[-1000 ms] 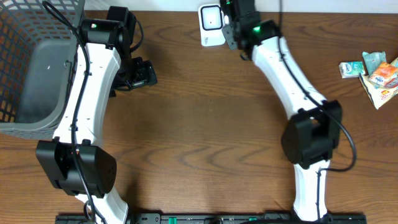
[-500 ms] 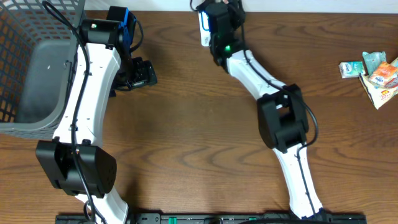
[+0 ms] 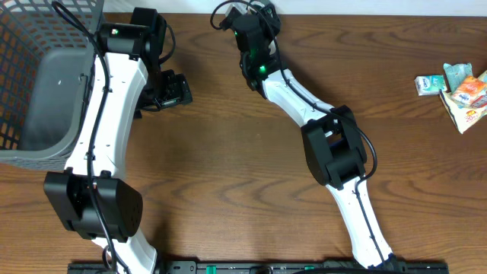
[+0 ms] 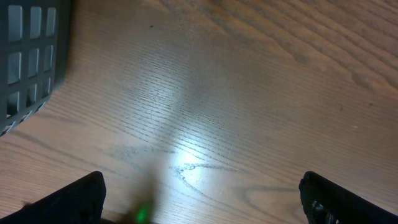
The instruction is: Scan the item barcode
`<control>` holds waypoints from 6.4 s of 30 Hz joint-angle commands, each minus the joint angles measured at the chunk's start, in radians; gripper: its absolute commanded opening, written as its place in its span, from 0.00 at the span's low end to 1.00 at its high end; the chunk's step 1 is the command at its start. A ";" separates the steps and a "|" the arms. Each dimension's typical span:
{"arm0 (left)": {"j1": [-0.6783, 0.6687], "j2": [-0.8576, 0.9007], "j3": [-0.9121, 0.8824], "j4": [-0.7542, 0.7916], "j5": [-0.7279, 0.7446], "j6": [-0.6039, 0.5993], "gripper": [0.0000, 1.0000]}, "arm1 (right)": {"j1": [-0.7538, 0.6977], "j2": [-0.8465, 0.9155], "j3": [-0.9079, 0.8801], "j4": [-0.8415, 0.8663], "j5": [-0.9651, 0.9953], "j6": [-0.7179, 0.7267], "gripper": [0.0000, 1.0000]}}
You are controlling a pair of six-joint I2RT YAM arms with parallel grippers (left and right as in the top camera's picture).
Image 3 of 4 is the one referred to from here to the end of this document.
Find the orange white small box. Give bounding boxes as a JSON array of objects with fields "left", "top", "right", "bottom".
[{"left": 451, "top": 76, "right": 486, "bottom": 108}]

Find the black plastic mesh basket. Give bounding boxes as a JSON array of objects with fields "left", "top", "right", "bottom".
[{"left": 1, "top": 0, "right": 95, "bottom": 170}]

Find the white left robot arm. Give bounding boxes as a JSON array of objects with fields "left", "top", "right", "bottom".
[{"left": 43, "top": 8, "right": 193, "bottom": 273}]

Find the small teal tissue packet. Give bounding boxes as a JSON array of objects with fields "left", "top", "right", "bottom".
[{"left": 414, "top": 75, "right": 447, "bottom": 96}]

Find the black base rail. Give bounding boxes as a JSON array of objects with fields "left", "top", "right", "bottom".
[{"left": 67, "top": 260, "right": 450, "bottom": 274}]

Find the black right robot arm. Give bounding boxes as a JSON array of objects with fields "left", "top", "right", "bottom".
[{"left": 219, "top": 1, "right": 400, "bottom": 272}]

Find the yellow white snack bag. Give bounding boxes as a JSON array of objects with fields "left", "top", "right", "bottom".
[{"left": 440, "top": 72, "right": 486, "bottom": 134}]

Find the teal snack packet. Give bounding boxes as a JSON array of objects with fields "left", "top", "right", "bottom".
[{"left": 443, "top": 63, "right": 473, "bottom": 92}]

